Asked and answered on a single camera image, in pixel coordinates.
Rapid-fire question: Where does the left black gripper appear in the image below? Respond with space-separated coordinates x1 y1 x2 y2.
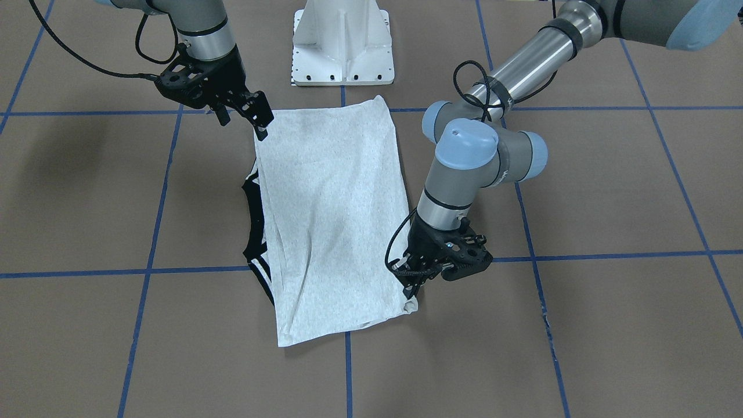
392 218 465 300

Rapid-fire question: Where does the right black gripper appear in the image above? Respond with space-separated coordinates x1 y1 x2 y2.
204 47 274 141

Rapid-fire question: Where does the grey cartoon print t-shirt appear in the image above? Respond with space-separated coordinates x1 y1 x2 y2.
246 96 419 347

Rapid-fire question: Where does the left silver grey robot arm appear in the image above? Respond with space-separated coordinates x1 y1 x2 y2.
385 1 741 299

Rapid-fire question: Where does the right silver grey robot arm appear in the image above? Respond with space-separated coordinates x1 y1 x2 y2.
102 1 274 140

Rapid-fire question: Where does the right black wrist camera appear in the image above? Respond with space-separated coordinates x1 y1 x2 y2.
154 55 207 109

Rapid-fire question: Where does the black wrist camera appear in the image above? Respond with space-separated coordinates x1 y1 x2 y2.
441 228 493 282
154 55 207 109

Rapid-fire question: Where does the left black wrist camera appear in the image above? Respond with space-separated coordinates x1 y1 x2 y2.
441 228 493 282

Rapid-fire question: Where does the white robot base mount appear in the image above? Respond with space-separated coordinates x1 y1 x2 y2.
290 1 395 87

